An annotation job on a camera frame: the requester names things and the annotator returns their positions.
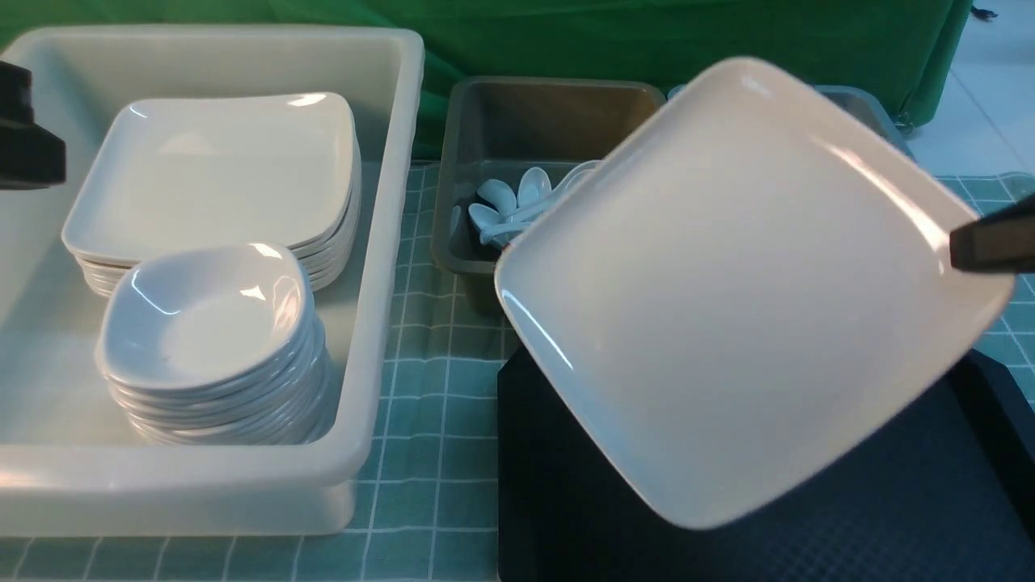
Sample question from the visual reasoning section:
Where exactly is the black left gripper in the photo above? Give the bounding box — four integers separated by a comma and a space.
1, 61, 66, 191

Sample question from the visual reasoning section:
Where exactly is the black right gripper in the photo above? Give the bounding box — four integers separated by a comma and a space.
949, 195, 1034, 275

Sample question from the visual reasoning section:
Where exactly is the large white square plate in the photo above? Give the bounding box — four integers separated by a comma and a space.
493, 55, 1016, 532

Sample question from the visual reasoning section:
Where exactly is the white bowl tray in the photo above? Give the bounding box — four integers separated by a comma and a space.
104, 317, 326, 402
94, 242, 315, 392

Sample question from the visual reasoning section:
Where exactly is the blue-grey plastic bin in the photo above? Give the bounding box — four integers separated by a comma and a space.
629, 70, 914, 169

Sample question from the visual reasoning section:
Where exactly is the green backdrop cloth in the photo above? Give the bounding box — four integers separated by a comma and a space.
1, 1, 971, 158

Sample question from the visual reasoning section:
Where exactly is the stack of white square plates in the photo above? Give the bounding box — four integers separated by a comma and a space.
61, 92, 362, 297

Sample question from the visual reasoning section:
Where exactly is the black serving tray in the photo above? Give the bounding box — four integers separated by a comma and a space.
496, 349, 1034, 581

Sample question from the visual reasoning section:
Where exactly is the stack of white bowls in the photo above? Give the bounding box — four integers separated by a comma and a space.
108, 316, 341, 445

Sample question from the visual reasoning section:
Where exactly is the large white plastic tub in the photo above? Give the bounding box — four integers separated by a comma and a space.
1, 25, 425, 539

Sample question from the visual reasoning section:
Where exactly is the brown plastic bin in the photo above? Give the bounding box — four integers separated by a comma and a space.
430, 77, 666, 317

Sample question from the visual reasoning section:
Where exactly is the pile of white spoons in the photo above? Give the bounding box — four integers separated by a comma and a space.
448, 161, 600, 251

